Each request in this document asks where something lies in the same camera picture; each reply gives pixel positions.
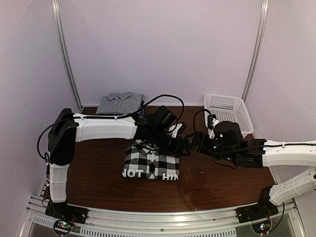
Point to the left circuit board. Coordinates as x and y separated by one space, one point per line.
62 227

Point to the aluminium frame post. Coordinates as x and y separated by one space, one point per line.
64 53
263 17

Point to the aluminium front rail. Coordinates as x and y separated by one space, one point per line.
221 222

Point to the black white plaid shirt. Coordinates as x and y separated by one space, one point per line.
143 161

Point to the right aluminium frame post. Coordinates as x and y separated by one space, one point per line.
263 17

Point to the circuit board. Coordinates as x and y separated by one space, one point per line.
261 228
62 227

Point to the white plastic laundry basket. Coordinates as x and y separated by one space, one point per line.
230 108

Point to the right circuit board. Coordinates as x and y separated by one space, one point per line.
261 228

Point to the left aluminium frame post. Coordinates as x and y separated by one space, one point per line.
64 53

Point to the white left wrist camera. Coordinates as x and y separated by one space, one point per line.
176 129

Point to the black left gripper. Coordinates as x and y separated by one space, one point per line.
176 148

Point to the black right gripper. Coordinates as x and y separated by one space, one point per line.
199 136

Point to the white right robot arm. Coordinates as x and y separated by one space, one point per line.
259 153

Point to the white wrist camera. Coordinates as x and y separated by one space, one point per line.
176 129
212 121

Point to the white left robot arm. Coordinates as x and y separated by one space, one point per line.
71 128

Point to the grey folded shirt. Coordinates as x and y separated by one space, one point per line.
120 103

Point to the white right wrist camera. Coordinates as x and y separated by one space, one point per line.
212 121

